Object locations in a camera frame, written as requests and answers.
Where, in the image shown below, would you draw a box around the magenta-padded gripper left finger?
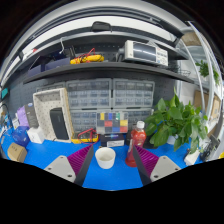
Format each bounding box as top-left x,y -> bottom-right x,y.
43,143 -> 95,187

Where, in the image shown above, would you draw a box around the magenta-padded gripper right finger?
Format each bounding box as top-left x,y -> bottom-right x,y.
132,144 -> 182,187

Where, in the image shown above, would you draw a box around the red drink bottle white cap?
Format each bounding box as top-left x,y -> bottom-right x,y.
125,120 -> 147,168

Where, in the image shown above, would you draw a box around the yellow multimeter with red leads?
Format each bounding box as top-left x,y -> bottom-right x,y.
70,128 -> 100,145

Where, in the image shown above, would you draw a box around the white carton box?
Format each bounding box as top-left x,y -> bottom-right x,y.
26,125 -> 46,145

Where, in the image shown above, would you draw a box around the black rectangular device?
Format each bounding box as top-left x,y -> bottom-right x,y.
49,107 -> 70,141

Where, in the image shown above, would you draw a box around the green potted plant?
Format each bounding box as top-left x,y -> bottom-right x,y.
143,88 -> 209,155

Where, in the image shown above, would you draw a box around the white cup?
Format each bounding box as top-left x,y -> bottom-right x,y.
94,146 -> 117,170

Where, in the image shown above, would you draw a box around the brown cardboard box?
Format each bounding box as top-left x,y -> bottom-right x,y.
6,142 -> 28,164

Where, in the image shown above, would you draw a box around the blue box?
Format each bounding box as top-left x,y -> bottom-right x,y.
12,125 -> 31,148

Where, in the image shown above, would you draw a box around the grey small-parts drawer cabinet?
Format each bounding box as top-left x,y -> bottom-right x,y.
127,108 -> 155,129
69,109 -> 98,134
112,78 -> 156,110
65,78 -> 113,111

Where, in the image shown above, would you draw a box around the black box with white label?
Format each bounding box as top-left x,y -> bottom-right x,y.
99,133 -> 126,149

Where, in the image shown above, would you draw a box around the dark grey carton box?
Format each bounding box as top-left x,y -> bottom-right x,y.
24,102 -> 40,129

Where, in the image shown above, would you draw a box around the purple plastic bag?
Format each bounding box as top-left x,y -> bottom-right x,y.
16,105 -> 30,128

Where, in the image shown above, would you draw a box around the clear organizer box colourful parts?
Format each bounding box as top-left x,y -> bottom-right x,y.
95,110 -> 130,135

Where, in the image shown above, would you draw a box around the white metal shelf rack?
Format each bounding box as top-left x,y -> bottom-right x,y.
176,21 -> 224,141

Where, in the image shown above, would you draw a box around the black workbench shelf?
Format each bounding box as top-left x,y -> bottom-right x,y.
22,31 -> 196,85

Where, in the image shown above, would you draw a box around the yellow clamp meter with leads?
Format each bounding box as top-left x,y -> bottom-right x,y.
69,47 -> 105,65

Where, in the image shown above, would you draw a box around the white oscilloscope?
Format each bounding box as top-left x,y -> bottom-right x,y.
119,39 -> 169,67

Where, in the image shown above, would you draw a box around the black rounded pouch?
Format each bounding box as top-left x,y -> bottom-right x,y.
90,20 -> 113,33

